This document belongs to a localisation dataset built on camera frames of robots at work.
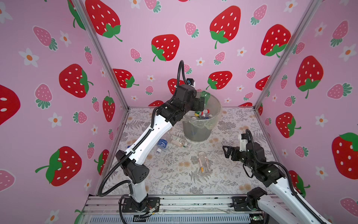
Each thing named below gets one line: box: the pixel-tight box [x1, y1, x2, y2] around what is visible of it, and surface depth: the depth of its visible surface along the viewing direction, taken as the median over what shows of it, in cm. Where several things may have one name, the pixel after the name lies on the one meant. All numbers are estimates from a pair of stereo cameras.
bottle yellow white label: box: [197, 151, 212, 177], surface depth 88 cm
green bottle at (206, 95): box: [199, 90, 211, 106], surface depth 82 cm
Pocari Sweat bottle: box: [156, 138, 168, 154], surface depth 95 cm
